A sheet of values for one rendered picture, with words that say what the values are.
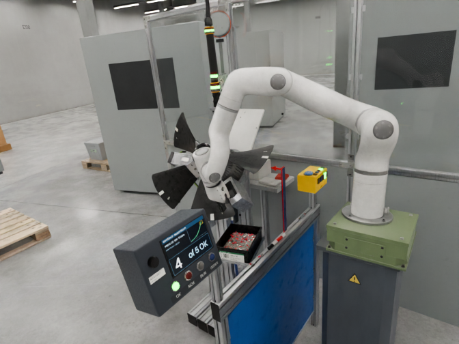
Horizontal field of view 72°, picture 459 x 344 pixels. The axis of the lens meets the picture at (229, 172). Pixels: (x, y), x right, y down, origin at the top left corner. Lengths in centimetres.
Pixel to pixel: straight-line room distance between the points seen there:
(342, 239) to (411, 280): 112
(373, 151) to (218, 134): 58
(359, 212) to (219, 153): 59
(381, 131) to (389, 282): 57
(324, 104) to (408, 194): 102
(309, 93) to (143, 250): 79
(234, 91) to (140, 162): 319
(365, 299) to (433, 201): 84
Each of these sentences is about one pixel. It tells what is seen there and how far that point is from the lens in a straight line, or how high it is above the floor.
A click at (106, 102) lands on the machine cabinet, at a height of 128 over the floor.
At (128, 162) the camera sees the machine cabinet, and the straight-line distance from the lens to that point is 444.
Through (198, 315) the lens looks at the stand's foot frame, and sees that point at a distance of 233.
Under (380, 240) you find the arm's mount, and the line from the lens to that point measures 124.
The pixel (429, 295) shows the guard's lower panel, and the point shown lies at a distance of 240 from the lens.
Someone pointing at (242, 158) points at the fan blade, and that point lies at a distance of 153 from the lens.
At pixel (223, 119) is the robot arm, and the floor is 145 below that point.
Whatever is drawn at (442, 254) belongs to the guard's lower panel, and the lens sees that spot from 222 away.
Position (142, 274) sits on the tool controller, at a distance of 85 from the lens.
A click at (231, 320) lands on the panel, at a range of 135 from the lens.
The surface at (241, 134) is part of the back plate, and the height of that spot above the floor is 123.
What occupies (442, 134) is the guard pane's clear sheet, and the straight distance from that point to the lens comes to 197.
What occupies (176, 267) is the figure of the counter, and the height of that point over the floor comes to 116.
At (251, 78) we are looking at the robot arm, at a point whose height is 159.
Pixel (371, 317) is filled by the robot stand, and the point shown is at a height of 66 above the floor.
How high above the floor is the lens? 168
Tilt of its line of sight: 20 degrees down
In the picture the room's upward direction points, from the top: 5 degrees counter-clockwise
